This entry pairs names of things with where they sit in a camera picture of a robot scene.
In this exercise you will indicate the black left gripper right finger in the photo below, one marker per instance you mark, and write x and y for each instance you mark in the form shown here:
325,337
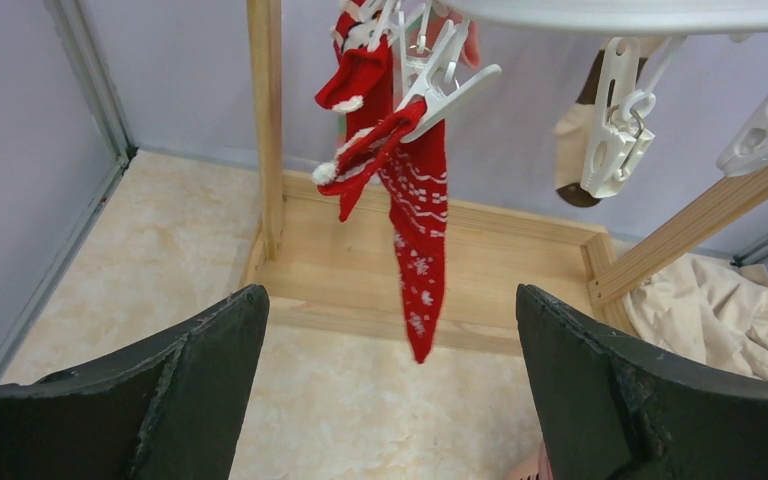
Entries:
612,406

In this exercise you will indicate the beige brown sock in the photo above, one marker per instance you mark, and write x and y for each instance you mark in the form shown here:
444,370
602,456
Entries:
599,142

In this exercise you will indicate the red patterned sock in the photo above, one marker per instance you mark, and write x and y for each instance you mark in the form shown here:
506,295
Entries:
414,174
360,91

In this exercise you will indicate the beige crumpled cloth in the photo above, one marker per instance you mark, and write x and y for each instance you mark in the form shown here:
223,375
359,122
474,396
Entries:
708,311

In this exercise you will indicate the wooden drying rack frame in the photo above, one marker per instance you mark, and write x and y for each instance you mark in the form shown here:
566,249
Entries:
359,246

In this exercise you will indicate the pink plastic laundry basket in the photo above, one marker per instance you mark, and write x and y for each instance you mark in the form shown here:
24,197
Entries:
536,467

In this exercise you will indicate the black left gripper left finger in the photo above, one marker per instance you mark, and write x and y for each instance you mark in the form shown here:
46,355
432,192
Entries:
169,406

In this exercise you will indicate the pink sock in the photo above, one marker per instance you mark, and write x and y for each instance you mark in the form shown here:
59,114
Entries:
470,54

